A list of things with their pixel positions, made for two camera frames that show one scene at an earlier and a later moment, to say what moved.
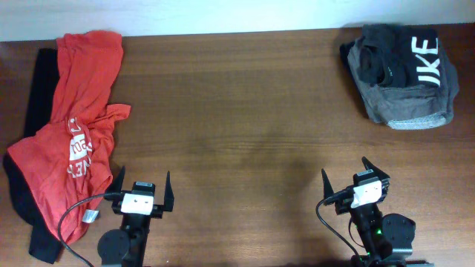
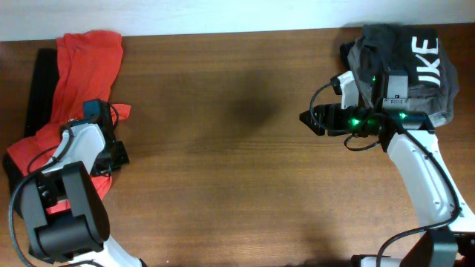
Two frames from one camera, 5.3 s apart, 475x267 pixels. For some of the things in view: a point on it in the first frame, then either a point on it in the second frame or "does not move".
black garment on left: [44, 246] does not move
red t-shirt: [63, 169] does not move
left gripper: [158, 209] -> [122, 156]
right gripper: [383, 177] -> [323, 118]
